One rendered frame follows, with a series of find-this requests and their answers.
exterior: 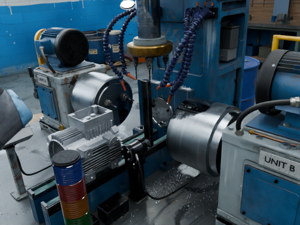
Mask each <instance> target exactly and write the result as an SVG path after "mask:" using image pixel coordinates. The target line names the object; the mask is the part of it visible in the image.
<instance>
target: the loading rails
mask: <svg viewBox="0 0 300 225"><path fill-rule="evenodd" d="M166 136H167V135H165V136H163V137H161V138H159V139H158V130H157V129H154V128H153V139H154V146H153V147H151V148H149V147H148V150H147V152H146V153H144V154H142V156H144V157H145V158H146V163H144V164H143V167H144V179H145V178H147V177H148V176H150V175H151V174H153V173H155V172H156V171H157V170H159V169H160V170H162V171H167V170H168V169H170V168H171V165H170V164H169V162H171V161H172V160H174V159H173V158H172V157H171V156H170V155H169V153H168V150H167V143H166ZM137 138H142V139H144V140H145V138H144V130H142V131H140V132H138V133H136V134H134V135H132V136H130V137H128V138H126V139H125V140H123V141H121V142H123V143H122V144H123V146H124V145H125V144H129V143H131V142H133V141H134V140H135V139H137ZM121 158H122V157H121ZM118 164H119V166H117V167H115V168H113V169H111V170H110V171H108V172H106V173H104V172H101V173H99V174H98V175H96V179H95V180H93V181H91V182H90V183H87V184H86V190H87V197H88V203H89V208H90V212H91V213H92V214H93V213H95V212H96V211H97V205H99V204H100V203H102V202H103V201H105V200H107V199H108V198H109V197H111V196H112V195H114V194H115V193H117V192H120V193H121V194H123V193H125V192H126V191H128V190H129V189H130V186H129V172H128V166H126V165H125V159H124V158H122V160H121V161H120V162H119V163H118ZM26 191H27V194H28V198H29V202H30V206H31V209H32V212H33V217H34V219H35V220H36V221H37V222H38V223H39V224H41V223H42V222H44V221H45V222H46V225H65V222H64V218H63V213H62V208H61V204H60V199H59V195H58V190H57V185H56V181H55V176H52V177H50V178H48V179H46V180H44V181H42V182H40V183H38V184H36V185H34V186H32V187H30V188H28V189H27V190H26Z"/></svg>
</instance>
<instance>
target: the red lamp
mask: <svg viewBox="0 0 300 225"><path fill-rule="evenodd" d="M56 185H57V190H58V195H59V198H60V200H61V201H63V202H66V203H71V202H76V201H78V200H80V199H82V198H83V197H84V196H85V195H86V192H87V190H86V184H85V178H84V176H83V178H82V179H81V180H80V181H79V182H77V183H75V184H72V185H60V184H58V183H56Z"/></svg>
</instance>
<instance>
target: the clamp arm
mask: <svg viewBox="0 0 300 225"><path fill-rule="evenodd" d="M141 88H142V109H143V124H144V138H145V141H146V140H147V141H146V142H147V143H148V144H147V146H148V147H149V148H151V147H153V146H154V139H153V119H152V100H151V81H150V80H148V79H142V80H141Z"/></svg>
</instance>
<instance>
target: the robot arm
mask: <svg viewBox="0 0 300 225"><path fill-rule="evenodd" d="M32 118H33V114H32V112H31V111H30V109H29V108H28V107H27V106H26V105H25V103H24V102H23V101H22V100H21V99H20V98H19V97H18V96H17V95H16V93H15V92H13V91H12V90H10V89H9V90H7V91H5V90H4V89H3V88H2V87H1V86H0V149H1V148H2V147H3V146H4V145H5V144H6V143H7V142H8V141H9V140H11V139H12V138H13V137H14V136H15V135H16V134H17V133H18V132H19V131H20V130H22V129H23V128H25V126H26V125H27V124H28V123H29V122H30V121H31V120H32Z"/></svg>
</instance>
